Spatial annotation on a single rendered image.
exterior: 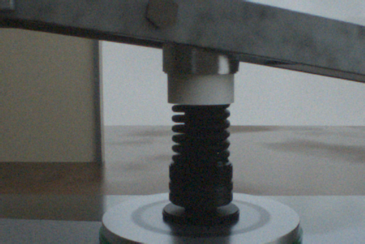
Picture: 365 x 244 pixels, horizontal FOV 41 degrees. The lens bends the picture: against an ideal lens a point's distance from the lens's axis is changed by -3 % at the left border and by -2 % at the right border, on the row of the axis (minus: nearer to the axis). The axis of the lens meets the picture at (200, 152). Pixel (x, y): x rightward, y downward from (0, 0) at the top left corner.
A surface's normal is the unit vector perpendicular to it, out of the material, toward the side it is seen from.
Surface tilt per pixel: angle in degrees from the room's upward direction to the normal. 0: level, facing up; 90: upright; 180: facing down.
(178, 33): 90
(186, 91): 90
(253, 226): 0
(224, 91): 90
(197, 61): 90
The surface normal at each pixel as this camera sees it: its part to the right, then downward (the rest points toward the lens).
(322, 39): 0.25, 0.16
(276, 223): 0.00, -0.99
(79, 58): 0.00, 0.16
